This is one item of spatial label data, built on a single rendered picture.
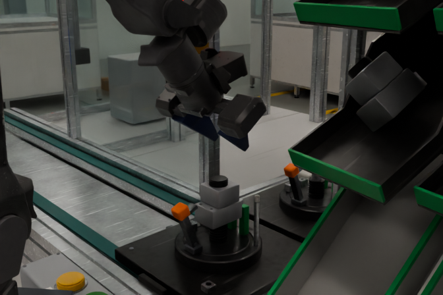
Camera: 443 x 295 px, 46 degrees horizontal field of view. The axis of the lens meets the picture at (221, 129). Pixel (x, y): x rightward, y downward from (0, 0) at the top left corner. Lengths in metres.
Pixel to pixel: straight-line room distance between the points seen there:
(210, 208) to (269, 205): 0.24
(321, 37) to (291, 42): 4.35
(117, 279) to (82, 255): 0.11
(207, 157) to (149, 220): 0.18
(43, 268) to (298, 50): 5.56
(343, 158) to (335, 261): 0.15
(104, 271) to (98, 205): 0.34
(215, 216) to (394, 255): 0.28
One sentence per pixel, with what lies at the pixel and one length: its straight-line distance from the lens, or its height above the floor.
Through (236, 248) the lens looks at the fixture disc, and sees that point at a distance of 0.83.
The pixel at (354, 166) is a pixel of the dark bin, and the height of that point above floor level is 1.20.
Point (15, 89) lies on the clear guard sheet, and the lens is 2.06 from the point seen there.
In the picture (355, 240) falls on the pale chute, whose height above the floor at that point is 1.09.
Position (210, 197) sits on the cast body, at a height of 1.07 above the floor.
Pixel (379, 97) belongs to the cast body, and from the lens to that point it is 0.58.
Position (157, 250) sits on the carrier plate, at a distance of 0.87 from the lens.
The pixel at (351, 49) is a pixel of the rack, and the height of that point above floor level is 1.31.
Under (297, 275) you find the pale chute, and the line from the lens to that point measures 0.66.
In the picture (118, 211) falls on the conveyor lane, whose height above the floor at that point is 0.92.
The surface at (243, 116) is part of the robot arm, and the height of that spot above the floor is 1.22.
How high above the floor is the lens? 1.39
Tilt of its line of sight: 16 degrees down
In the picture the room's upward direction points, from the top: straight up
